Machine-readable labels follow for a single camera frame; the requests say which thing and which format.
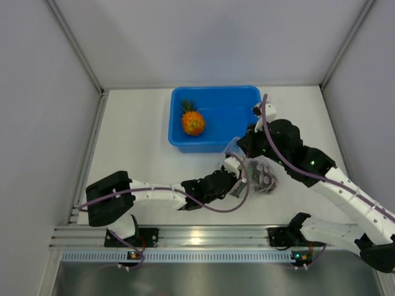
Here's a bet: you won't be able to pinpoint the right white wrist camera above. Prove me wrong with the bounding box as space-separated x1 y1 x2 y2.
252 103 277 133

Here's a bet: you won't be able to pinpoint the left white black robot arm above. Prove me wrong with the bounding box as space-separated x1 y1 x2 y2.
80 167 246 246

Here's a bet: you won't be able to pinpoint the blue plastic bin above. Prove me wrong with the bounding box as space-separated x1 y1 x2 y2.
168 86 261 153

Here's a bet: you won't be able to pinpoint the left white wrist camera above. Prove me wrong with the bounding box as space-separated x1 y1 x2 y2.
223 155 246 182

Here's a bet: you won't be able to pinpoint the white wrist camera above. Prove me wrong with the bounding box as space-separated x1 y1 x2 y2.
223 155 246 182
252 103 277 133

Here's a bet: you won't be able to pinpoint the dark purple fake grapes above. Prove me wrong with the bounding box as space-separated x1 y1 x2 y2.
247 159 278 194

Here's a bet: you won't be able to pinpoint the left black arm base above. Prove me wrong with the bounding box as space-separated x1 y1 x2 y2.
104 227 159 248

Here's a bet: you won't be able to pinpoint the clear zip top bag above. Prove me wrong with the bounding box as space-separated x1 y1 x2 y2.
223 137 278 198

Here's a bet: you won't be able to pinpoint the orange fake pineapple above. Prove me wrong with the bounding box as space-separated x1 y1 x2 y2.
181 99 206 136

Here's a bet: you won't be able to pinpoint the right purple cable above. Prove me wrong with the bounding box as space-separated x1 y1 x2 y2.
259 93 395 223

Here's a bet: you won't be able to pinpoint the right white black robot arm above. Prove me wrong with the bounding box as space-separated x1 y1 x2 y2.
237 119 394 273

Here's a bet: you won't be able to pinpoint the aluminium mounting rail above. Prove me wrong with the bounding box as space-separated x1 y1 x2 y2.
48 206 362 248

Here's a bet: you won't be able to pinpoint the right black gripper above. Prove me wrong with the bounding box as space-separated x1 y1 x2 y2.
238 120 289 167

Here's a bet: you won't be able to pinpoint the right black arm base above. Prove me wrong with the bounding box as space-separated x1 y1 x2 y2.
267 227 306 249

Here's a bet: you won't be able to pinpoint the white slotted cable duct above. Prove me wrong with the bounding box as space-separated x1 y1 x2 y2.
62 250 310 263

